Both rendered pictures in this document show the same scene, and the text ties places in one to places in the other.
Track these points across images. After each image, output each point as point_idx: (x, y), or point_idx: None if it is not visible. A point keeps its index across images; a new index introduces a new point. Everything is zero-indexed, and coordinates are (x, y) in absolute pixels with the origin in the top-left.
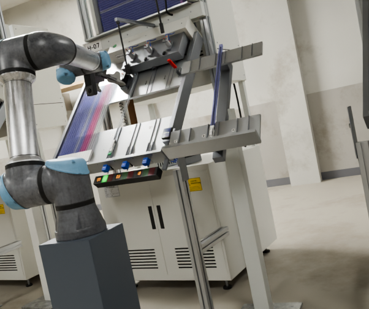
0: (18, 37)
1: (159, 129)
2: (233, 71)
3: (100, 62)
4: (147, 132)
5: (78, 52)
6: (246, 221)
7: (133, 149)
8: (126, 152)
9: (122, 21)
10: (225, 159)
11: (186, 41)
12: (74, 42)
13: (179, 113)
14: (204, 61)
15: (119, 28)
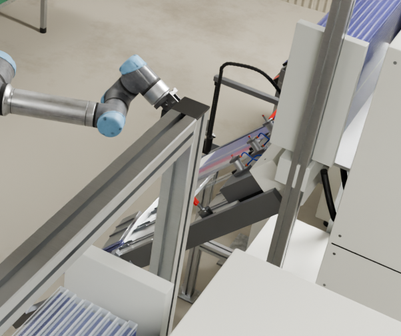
0: None
1: (142, 241)
2: (374, 301)
3: (94, 125)
4: (151, 230)
5: (16, 111)
6: None
7: (141, 229)
8: (142, 224)
9: (224, 85)
10: (15, 327)
11: (254, 189)
12: (2, 103)
13: (148, 252)
14: (116, 236)
15: (214, 91)
